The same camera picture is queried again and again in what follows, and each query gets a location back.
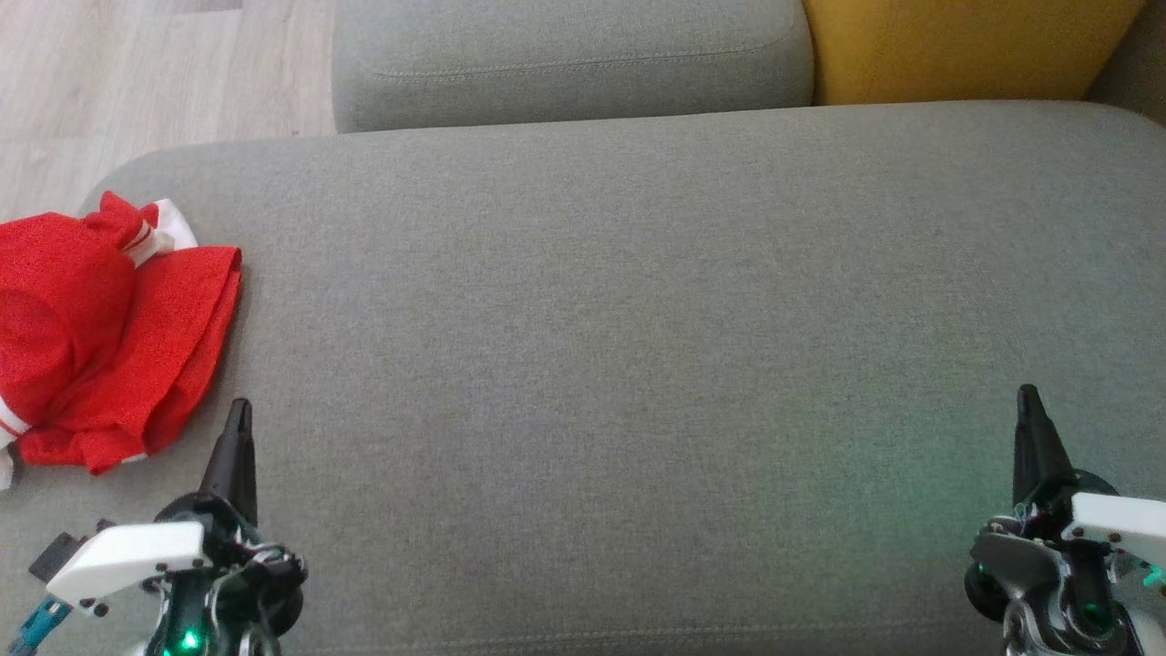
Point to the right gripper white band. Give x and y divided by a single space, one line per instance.
1111 524

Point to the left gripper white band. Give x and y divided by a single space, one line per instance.
127 556

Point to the red white jersey shirt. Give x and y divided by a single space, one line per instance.
182 337

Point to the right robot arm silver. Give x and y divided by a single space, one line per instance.
1075 642

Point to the grey sofa side cushion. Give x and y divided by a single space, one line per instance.
1139 73

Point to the grey sofa seat cushion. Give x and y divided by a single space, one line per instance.
638 364

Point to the yellow sofa cushion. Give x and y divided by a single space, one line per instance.
956 46

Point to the grey sofa back cushion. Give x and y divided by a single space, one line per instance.
565 55

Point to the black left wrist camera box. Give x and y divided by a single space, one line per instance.
55 558

